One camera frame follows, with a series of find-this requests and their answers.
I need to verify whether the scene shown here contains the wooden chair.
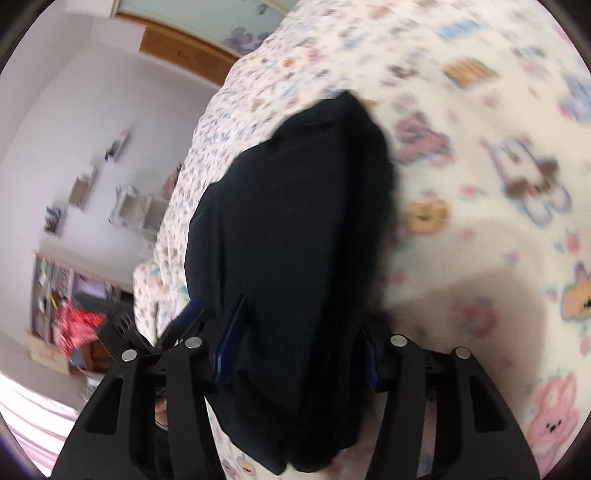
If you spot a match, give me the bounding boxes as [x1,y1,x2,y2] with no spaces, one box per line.
[75,338,117,376]

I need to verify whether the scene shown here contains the bear printed blanket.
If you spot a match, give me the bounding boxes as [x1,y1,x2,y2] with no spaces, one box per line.
[133,0,591,480]

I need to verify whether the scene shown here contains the pink striped cloth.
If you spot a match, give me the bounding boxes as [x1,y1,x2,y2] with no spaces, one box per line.
[0,373,85,477]

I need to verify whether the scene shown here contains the black pants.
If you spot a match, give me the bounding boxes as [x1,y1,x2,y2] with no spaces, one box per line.
[184,89,400,476]

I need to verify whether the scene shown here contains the red patterned bag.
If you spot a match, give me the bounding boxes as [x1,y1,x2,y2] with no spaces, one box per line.
[55,299,110,359]

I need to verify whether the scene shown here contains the cluttered bookshelf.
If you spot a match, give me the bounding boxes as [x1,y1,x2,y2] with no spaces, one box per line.
[30,251,123,343]

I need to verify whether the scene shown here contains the wooden door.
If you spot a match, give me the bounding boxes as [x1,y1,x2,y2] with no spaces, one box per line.
[139,25,242,87]

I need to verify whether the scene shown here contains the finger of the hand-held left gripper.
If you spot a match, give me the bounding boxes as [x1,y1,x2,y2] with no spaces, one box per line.
[157,298,209,352]
[96,310,155,360]

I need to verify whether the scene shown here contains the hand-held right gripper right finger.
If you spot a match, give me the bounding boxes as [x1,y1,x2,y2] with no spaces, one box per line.
[362,318,540,480]

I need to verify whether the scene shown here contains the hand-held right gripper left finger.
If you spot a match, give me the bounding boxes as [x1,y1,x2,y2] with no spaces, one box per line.
[50,295,248,480]

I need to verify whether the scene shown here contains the frosted glass sliding wardrobe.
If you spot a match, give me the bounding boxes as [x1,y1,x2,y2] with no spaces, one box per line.
[113,0,297,52]

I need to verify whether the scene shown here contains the cardboard box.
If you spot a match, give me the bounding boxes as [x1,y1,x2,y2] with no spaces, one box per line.
[25,332,70,373]

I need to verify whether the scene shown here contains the white storage rack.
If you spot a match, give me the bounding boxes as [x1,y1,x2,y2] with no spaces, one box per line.
[108,183,170,232]

